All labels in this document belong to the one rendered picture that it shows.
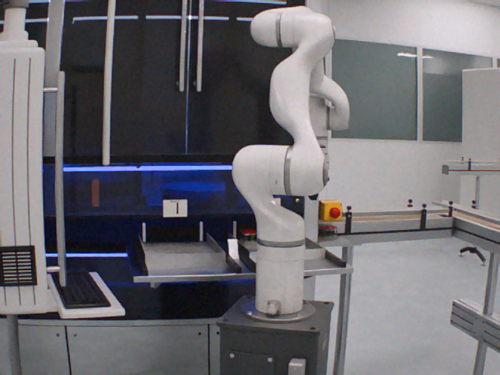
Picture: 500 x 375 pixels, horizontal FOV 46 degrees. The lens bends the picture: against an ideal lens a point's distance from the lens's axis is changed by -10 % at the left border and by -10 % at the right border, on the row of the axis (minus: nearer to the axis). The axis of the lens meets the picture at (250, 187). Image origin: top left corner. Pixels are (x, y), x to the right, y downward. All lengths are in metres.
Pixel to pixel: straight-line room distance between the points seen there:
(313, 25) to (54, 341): 1.49
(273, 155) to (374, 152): 6.03
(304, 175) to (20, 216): 0.77
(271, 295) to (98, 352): 1.01
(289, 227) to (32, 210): 0.69
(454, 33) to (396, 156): 1.83
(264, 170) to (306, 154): 0.11
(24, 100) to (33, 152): 0.14
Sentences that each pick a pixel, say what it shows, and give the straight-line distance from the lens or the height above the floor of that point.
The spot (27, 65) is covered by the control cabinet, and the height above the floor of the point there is 1.50.
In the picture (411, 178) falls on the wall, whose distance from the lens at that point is 7.81.
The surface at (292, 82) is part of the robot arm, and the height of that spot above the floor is 1.44.
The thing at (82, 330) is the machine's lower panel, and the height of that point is 0.56.
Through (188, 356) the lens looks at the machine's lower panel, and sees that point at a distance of 2.46.
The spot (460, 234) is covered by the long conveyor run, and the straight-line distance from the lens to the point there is 2.81.
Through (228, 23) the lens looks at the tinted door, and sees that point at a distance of 2.33.
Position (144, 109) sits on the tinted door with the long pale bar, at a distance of 2.27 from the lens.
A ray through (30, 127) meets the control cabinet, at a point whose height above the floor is 1.33.
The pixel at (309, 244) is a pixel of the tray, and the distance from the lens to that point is 2.32.
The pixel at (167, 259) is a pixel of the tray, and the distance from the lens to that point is 2.06.
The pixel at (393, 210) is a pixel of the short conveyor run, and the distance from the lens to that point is 2.70.
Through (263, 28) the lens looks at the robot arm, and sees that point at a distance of 1.70.
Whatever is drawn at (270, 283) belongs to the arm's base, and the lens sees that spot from 1.59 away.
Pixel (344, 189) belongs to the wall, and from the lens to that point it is 7.45.
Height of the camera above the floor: 1.37
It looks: 7 degrees down
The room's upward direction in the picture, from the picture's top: 1 degrees clockwise
